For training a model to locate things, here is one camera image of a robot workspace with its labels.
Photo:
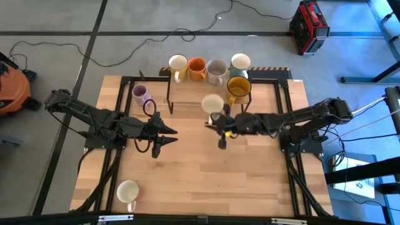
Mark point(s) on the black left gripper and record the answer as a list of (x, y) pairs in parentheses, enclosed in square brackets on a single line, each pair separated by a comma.
[(140, 129)]

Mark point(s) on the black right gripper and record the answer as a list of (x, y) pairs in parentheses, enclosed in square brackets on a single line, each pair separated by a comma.
[(237, 125)]

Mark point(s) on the pale green mug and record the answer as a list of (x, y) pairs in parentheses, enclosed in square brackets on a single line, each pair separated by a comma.
[(212, 103)]

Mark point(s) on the yellow enamel mug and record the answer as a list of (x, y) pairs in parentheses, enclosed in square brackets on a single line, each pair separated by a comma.
[(239, 86)]

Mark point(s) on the lilac ribbed mug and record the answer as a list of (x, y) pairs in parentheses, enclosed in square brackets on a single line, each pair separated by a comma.
[(140, 93)]

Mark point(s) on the grey floral patterned mug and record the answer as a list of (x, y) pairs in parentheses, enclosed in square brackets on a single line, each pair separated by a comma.
[(216, 69)]

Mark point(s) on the orange faceted mug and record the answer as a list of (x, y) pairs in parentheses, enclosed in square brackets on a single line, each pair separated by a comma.
[(197, 65)]

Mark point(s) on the teal glossy mug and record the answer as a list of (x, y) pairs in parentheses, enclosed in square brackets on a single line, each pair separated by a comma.
[(240, 61)]

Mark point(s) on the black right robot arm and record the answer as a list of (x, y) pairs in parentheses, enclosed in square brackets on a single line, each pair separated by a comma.
[(297, 118)]

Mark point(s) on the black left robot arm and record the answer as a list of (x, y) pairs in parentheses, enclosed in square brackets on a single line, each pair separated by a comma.
[(93, 114)]

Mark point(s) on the red tool case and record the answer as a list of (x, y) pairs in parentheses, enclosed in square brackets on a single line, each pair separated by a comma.
[(307, 28)]

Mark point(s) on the grey metal stand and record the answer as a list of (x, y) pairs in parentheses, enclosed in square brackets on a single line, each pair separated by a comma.
[(359, 80)]

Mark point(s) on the black beam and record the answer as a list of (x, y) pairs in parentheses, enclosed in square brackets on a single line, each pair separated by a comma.
[(359, 172)]

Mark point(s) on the white sheet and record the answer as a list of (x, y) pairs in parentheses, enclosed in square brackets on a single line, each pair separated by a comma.
[(356, 184)]

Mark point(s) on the orange shop vacuum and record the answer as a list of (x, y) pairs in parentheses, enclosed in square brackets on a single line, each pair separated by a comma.
[(12, 90)]

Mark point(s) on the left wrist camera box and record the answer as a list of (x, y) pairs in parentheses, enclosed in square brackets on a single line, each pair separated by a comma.
[(155, 150)]

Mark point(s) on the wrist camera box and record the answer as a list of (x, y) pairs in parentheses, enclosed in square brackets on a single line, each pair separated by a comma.
[(155, 150), (222, 142)]

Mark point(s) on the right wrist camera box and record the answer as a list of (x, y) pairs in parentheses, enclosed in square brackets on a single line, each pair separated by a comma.
[(222, 142)]

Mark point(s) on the wooden shelf black frame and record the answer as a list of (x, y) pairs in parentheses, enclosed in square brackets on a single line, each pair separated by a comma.
[(187, 93)]

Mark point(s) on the black aluminium table frame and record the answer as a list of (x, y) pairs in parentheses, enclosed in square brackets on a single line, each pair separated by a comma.
[(150, 79)]

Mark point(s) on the silver bracket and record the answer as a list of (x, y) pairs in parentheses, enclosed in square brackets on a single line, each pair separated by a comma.
[(115, 217), (289, 221)]

